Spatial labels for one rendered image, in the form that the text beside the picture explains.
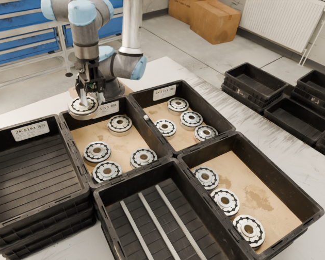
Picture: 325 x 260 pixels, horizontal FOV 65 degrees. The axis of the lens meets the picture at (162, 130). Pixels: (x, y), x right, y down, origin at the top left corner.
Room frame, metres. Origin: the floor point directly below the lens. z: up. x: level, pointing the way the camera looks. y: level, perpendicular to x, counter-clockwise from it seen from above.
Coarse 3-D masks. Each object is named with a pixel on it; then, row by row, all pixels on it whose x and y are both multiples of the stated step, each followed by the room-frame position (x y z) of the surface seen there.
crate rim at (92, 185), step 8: (120, 96) 0.88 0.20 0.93; (128, 96) 0.89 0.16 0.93; (64, 112) 0.74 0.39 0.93; (64, 120) 0.70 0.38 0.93; (144, 120) 0.76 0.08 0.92; (64, 128) 0.66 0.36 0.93; (152, 128) 0.70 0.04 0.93; (72, 136) 0.62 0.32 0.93; (72, 144) 0.58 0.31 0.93; (168, 152) 0.59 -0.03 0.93; (80, 160) 0.52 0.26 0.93; (160, 160) 0.55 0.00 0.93; (136, 168) 0.51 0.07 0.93; (144, 168) 0.51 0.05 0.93; (88, 176) 0.46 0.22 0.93; (120, 176) 0.47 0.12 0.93; (96, 184) 0.43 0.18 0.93; (104, 184) 0.43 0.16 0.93
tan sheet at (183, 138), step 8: (160, 104) 0.98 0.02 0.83; (152, 112) 0.92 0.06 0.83; (160, 112) 0.92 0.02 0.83; (168, 112) 0.93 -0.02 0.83; (152, 120) 0.86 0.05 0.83; (176, 120) 0.88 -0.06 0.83; (176, 128) 0.82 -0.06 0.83; (176, 136) 0.77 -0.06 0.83; (184, 136) 0.78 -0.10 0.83; (192, 136) 0.78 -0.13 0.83; (176, 144) 0.73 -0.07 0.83; (184, 144) 0.73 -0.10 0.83; (192, 144) 0.74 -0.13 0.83
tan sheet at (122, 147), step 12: (108, 120) 0.83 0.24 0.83; (72, 132) 0.74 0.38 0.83; (84, 132) 0.74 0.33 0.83; (96, 132) 0.75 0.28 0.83; (108, 132) 0.76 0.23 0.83; (132, 132) 0.77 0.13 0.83; (84, 144) 0.67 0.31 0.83; (108, 144) 0.69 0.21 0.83; (120, 144) 0.69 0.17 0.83; (132, 144) 0.70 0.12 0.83; (144, 144) 0.71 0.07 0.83; (120, 156) 0.63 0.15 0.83
